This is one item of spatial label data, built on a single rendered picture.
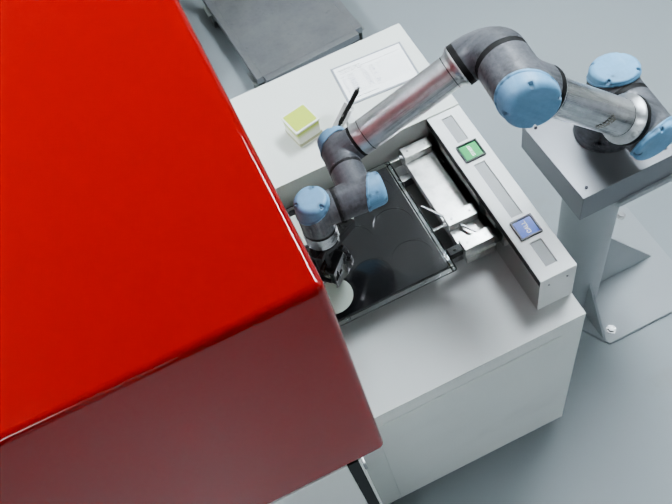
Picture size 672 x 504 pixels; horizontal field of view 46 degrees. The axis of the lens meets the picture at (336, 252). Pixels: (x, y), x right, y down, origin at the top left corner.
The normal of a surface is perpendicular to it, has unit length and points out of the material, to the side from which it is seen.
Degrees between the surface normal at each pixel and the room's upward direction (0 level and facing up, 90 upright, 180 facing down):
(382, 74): 0
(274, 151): 0
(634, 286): 0
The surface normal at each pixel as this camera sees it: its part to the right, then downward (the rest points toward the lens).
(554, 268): -0.16, -0.50
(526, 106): 0.22, 0.75
